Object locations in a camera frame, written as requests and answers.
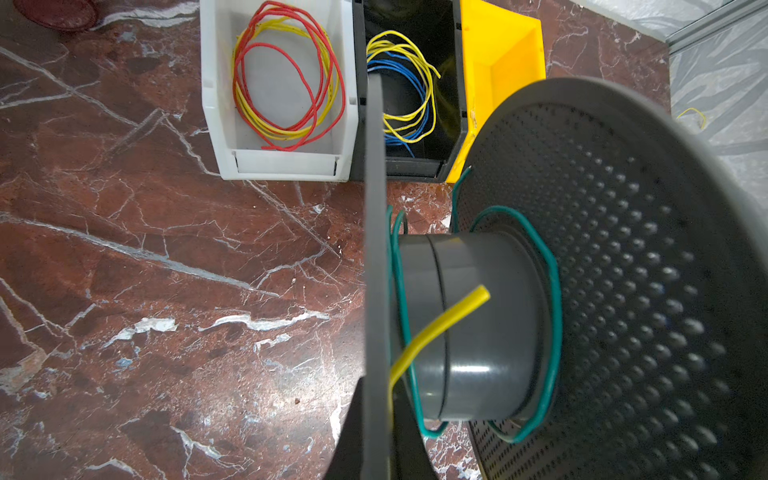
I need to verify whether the orange and red cable coil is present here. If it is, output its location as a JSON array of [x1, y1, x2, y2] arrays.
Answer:
[[231, 1, 348, 152]]

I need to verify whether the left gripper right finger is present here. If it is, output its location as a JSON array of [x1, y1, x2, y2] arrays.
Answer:
[[390, 386, 438, 480]]

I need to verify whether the white storage bin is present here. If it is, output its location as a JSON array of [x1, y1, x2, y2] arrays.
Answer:
[[200, 1, 359, 182]]

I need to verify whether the yellow and blue cable coil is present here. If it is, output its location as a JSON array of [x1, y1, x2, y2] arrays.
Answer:
[[364, 29, 442, 158]]

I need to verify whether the black storage bin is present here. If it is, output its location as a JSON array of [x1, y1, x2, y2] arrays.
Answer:
[[353, 1, 468, 183]]

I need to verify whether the green cable on spool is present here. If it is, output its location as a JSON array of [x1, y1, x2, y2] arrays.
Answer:
[[383, 167, 565, 445]]

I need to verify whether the red black hand tool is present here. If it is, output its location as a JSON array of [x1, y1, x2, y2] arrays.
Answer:
[[13, 0, 99, 33]]

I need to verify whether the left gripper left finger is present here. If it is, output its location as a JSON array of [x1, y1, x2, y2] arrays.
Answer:
[[323, 377, 365, 480]]

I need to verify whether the grey perforated cable spool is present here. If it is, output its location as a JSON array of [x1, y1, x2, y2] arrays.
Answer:
[[360, 76, 767, 479]]

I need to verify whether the yellow storage bin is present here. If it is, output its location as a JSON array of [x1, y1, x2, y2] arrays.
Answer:
[[446, 0, 546, 184]]

